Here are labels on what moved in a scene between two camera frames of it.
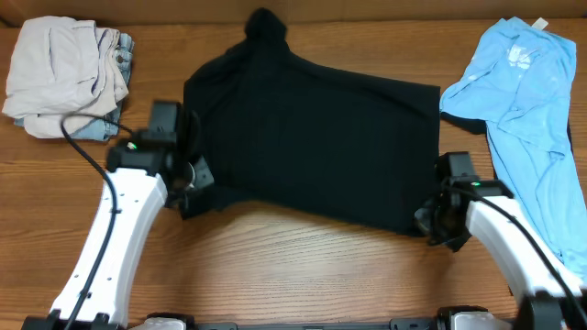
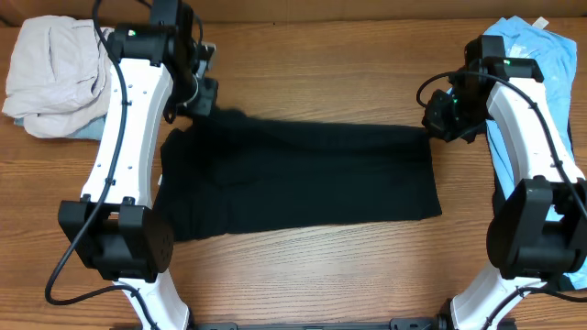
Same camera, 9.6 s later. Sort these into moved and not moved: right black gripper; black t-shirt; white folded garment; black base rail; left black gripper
Moved: left black gripper; right black gripper; black t-shirt
Not moved: black base rail; white folded garment
